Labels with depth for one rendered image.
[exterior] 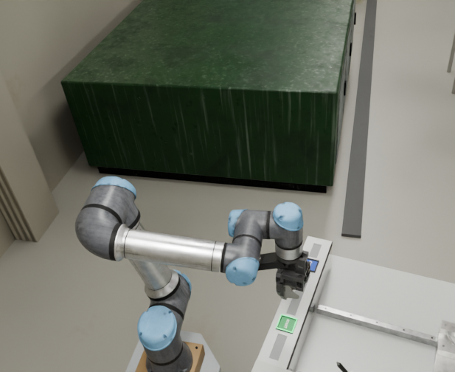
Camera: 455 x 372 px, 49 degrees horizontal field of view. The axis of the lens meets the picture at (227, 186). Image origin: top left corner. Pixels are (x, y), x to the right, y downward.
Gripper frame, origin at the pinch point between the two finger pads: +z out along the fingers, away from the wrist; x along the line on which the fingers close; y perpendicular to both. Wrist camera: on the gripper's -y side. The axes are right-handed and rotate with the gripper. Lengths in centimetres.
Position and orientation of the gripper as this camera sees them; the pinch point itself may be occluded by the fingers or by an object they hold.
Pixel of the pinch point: (283, 294)
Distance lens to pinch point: 154.5
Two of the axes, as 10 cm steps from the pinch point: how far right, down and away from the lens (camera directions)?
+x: 3.9, -6.1, 6.8
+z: 0.9, 7.7, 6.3
